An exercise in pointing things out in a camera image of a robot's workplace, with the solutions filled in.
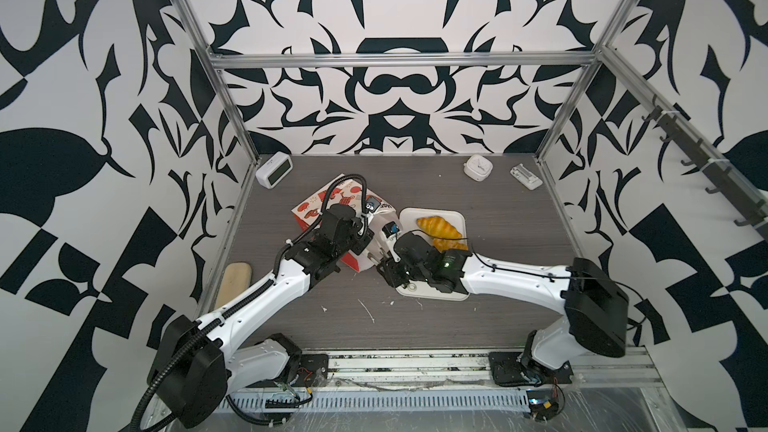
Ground white square analog clock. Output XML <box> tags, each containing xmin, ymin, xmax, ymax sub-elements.
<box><xmin>463</xmin><ymin>155</ymin><xmax>493</xmax><ymax>182</ymax></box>

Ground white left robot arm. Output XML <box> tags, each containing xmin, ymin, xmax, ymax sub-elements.
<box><xmin>127</xmin><ymin>198</ymin><xmax>379</xmax><ymax>431</ymax></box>

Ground black corrugated cable conduit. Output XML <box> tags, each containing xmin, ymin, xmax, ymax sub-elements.
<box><xmin>128</xmin><ymin>275</ymin><xmax>283</xmax><ymax>432</ymax></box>

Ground red patterned paper bag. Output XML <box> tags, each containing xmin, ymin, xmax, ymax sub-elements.
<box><xmin>291</xmin><ymin>173</ymin><xmax>400</xmax><ymax>273</ymax></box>

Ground yellow fake croissant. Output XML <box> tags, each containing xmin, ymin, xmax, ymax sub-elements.
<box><xmin>416</xmin><ymin>216</ymin><xmax>463</xmax><ymax>241</ymax></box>

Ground grey wall hook rack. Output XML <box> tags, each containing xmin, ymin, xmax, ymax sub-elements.
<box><xmin>643</xmin><ymin>94</ymin><xmax>767</xmax><ymax>241</ymax></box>

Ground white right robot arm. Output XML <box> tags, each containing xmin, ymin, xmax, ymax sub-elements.
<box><xmin>371</xmin><ymin>231</ymin><xmax>629</xmax><ymax>387</ymax></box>

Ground white digital alarm clock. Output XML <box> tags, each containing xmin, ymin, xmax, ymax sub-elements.
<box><xmin>255</xmin><ymin>152</ymin><xmax>293</xmax><ymax>189</ymax></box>

